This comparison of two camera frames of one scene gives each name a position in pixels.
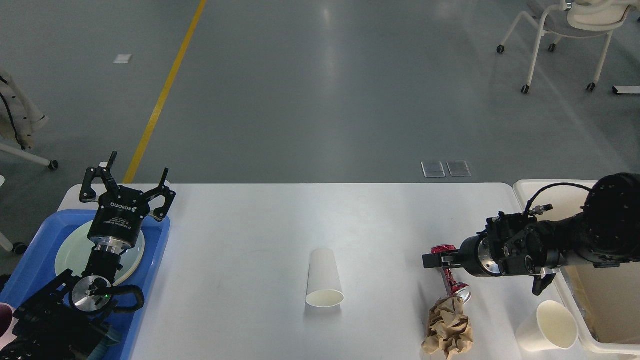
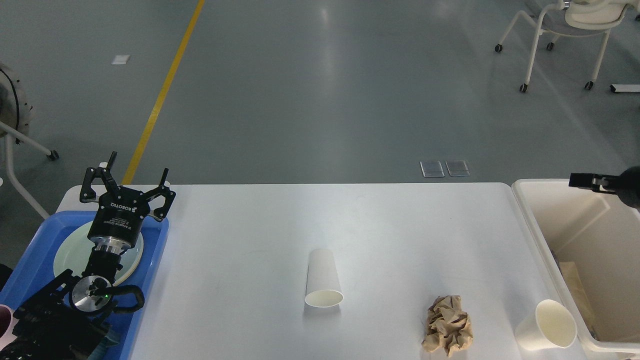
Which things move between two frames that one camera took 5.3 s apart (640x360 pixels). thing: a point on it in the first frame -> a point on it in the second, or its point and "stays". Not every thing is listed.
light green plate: [72, 252] stays
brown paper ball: [449, 329] stays
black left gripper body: [117, 222] stays
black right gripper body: [470, 256] -> [628, 187]
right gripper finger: [446, 259] -> [596, 182]
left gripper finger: [164, 191] stays
